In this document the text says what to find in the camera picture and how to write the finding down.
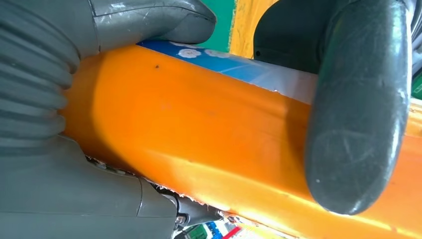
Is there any yellow taped plastic sheet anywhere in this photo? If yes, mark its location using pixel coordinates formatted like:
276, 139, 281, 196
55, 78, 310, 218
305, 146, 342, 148
229, 0, 279, 59

